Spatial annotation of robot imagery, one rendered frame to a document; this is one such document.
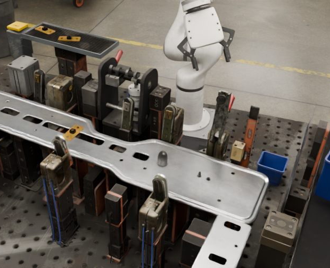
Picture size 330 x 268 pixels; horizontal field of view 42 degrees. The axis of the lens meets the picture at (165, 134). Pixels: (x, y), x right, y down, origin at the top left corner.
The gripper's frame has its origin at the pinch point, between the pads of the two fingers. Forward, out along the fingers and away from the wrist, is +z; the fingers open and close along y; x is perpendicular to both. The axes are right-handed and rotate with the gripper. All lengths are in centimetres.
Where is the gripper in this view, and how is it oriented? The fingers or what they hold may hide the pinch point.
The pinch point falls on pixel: (212, 63)
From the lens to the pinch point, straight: 126.6
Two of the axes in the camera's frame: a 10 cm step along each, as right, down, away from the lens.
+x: -0.2, 1.6, -9.9
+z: 2.7, 9.5, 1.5
